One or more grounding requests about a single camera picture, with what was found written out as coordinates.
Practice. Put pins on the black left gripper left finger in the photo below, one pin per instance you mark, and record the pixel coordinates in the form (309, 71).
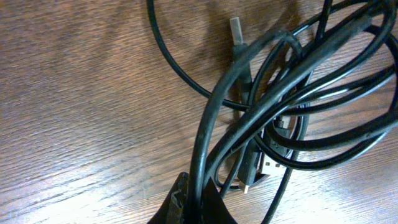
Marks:
(172, 209)

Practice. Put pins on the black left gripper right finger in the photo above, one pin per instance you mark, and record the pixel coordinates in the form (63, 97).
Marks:
(214, 210)

